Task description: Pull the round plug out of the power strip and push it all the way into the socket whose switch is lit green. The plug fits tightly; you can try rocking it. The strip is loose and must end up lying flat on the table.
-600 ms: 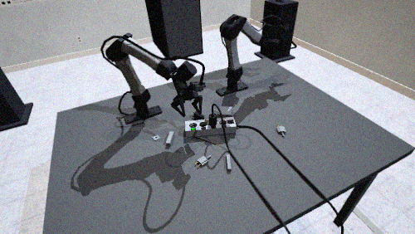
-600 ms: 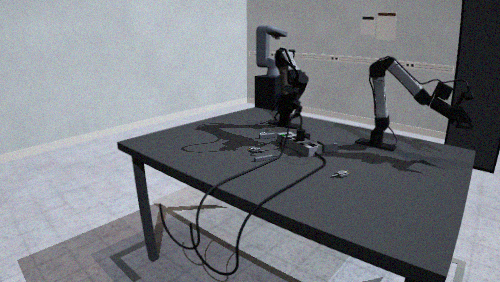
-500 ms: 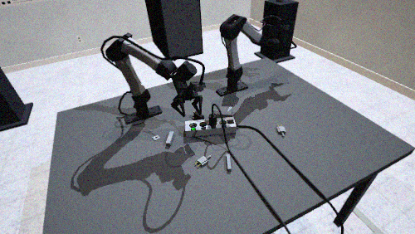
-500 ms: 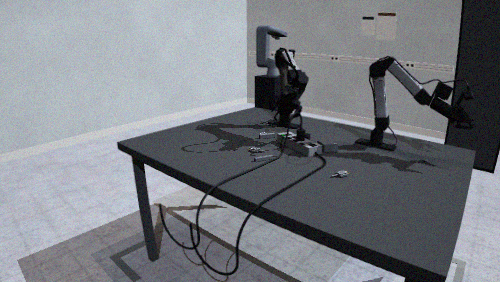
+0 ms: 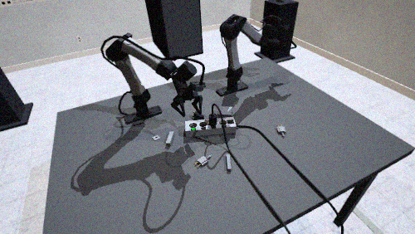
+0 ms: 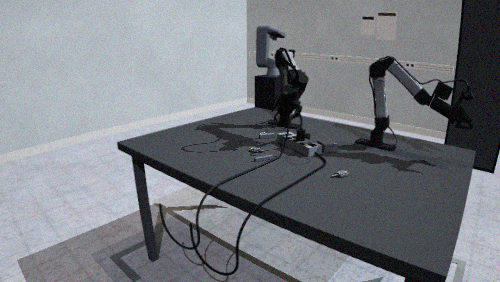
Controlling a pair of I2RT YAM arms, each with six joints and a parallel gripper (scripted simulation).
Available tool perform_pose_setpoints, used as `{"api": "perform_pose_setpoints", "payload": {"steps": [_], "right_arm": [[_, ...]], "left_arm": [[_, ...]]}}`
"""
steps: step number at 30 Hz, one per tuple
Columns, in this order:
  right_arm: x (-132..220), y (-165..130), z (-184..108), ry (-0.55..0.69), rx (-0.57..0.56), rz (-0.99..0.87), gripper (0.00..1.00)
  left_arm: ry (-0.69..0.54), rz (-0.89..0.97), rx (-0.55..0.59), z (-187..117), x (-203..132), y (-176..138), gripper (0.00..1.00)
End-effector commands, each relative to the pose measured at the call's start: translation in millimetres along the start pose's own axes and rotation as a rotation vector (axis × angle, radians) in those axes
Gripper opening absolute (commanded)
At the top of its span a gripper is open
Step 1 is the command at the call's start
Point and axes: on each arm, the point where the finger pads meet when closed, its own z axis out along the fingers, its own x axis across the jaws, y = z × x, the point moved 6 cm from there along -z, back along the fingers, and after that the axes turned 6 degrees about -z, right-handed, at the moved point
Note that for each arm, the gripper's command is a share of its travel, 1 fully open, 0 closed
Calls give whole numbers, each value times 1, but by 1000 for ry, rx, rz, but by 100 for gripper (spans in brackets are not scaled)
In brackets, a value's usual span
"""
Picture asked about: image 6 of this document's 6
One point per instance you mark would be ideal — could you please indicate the white power plug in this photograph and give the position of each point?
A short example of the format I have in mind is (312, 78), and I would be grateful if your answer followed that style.
(255, 149)
(341, 173)

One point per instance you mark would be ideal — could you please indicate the white power strip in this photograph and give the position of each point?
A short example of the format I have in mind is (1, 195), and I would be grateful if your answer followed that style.
(306, 147)

